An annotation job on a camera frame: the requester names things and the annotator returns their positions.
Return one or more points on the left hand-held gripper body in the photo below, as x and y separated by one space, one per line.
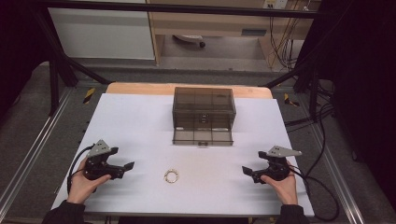
99 168

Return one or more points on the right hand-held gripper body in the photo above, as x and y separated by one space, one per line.
277 168

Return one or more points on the transparent brown drawer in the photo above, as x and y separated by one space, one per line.
186 136

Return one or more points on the transparent brown drawer box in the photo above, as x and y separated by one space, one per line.
202 105

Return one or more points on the person's right hand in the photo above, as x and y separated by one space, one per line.
281 188

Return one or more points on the person's left hand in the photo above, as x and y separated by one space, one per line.
81 186

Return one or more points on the white table sheet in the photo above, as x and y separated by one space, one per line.
140 130

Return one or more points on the yellow black tape strip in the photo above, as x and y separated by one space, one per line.
89 95
291 101

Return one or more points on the white cabinet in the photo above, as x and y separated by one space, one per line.
99 34

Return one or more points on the office chair base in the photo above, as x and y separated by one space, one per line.
190 38

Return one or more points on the light wooden desk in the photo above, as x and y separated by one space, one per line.
218 26

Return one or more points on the white power strip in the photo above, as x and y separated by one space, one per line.
275 3

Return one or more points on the aluminium rail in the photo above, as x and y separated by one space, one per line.
337 174
34 146

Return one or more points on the black metal frame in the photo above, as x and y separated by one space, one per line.
53 77

